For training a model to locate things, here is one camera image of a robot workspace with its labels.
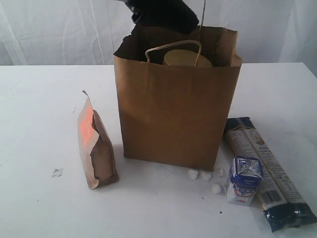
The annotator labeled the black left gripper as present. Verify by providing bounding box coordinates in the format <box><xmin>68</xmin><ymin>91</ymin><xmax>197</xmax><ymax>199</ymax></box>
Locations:
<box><xmin>123</xmin><ymin>0</ymin><xmax>199</xmax><ymax>34</ymax></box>

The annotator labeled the nut jar gold lid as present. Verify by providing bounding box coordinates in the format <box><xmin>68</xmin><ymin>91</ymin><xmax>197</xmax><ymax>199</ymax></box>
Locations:
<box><xmin>163</xmin><ymin>50</ymin><xmax>212</xmax><ymax>68</ymax></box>

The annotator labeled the brown coffee pouch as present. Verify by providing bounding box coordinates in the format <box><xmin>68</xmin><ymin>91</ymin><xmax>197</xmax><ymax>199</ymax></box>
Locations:
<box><xmin>77</xmin><ymin>91</ymin><xmax>119</xmax><ymax>190</ymax></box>

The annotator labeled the milk carton blue white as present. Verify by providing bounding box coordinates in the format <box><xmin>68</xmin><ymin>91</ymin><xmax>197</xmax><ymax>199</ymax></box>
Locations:
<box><xmin>225</xmin><ymin>156</ymin><xmax>264</xmax><ymax>206</ymax></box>

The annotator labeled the brown paper bag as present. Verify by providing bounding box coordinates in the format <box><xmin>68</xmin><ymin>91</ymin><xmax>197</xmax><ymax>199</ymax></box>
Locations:
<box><xmin>114</xmin><ymin>22</ymin><xmax>242</xmax><ymax>171</ymax></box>

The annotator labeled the white curtain backdrop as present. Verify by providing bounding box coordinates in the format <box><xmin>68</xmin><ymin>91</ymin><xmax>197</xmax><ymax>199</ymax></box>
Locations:
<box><xmin>0</xmin><ymin>0</ymin><xmax>317</xmax><ymax>71</ymax></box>

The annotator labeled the torn label scrap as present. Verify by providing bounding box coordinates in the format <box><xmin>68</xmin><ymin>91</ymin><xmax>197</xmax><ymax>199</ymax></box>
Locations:
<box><xmin>52</xmin><ymin>168</ymin><xmax>63</xmax><ymax>178</ymax></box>

